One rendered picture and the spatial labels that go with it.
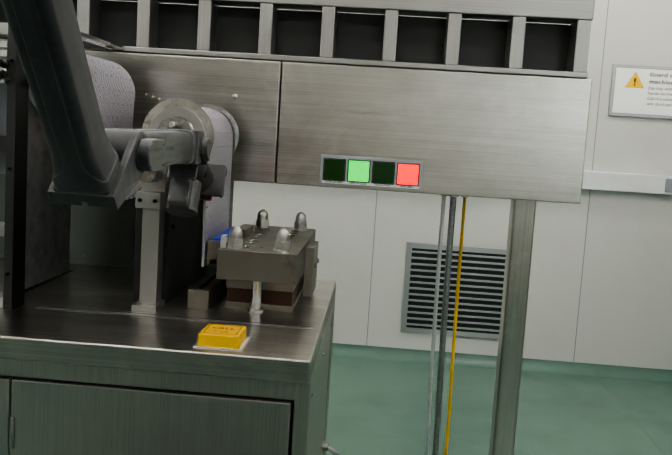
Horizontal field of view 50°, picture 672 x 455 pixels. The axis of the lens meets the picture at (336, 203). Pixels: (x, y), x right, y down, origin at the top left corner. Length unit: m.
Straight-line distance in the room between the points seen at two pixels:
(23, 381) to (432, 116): 1.06
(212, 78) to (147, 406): 0.84
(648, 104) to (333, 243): 1.89
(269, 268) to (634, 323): 3.25
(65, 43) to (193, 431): 0.79
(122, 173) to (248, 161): 0.97
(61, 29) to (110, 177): 0.19
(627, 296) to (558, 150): 2.66
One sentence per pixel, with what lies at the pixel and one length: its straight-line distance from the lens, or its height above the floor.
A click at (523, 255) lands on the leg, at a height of 0.98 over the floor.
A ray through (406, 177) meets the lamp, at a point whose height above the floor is 1.18.
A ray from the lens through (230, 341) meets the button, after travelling 1.26.
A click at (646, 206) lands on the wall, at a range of 4.38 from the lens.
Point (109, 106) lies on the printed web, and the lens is 1.64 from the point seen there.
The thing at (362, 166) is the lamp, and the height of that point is 1.20.
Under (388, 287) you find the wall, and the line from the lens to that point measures 4.20.
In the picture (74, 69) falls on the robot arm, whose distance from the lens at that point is 0.75.
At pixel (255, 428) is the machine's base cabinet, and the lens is 1.30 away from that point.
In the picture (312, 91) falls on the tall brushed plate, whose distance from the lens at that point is 1.79.
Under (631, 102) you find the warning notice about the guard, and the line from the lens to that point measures 4.32.
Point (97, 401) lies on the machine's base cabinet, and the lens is 1.36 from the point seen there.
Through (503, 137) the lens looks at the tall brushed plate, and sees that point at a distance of 1.80.
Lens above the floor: 1.28
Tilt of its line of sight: 6 degrees down
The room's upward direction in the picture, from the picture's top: 4 degrees clockwise
